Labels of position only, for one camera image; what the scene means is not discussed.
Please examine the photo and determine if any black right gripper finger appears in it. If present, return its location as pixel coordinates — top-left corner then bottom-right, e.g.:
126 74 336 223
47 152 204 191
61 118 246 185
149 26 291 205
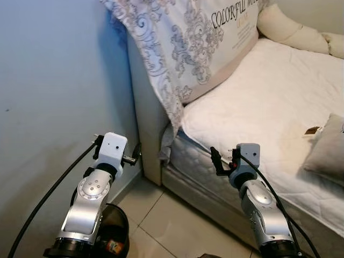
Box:
209 146 223 177

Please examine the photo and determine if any grey patterned mattress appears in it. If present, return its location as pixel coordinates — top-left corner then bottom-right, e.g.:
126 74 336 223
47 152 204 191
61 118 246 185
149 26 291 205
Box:
161 128 344 258

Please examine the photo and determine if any beige bed headboard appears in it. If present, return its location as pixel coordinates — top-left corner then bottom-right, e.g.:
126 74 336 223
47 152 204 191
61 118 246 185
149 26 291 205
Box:
126 33 187 187

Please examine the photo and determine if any dark translucent waste bin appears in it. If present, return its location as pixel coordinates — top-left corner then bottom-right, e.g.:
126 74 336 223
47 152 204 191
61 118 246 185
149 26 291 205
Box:
70 203 131 258

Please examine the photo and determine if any white quilted bed sheet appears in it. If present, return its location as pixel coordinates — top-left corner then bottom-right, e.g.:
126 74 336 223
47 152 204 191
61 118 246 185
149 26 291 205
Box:
180 38 344 238

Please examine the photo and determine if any small brown tag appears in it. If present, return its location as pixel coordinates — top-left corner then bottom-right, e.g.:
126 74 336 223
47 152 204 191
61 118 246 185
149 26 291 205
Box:
304 126 322 137

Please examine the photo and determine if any grey square cushion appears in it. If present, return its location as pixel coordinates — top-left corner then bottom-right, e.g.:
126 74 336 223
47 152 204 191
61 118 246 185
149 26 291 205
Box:
302 112 344 187

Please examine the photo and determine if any paisley printed large pillow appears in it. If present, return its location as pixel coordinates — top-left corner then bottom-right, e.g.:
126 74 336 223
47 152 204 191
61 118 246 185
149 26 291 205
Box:
101 0 270 163

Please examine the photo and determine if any cream bolster pillow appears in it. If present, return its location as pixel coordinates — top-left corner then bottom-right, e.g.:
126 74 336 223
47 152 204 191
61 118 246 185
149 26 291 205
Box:
321 32 344 59
256 4 332 55

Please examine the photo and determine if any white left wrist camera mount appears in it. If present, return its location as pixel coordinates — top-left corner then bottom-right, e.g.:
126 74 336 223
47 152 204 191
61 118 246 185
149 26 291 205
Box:
96 132 129 176

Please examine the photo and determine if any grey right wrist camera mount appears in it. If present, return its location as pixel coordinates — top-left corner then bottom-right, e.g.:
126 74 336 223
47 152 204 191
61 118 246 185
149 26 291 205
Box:
232 142 262 181

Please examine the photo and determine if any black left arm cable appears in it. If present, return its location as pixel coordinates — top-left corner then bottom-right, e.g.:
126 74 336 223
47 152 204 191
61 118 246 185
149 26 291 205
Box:
8 135 104 258

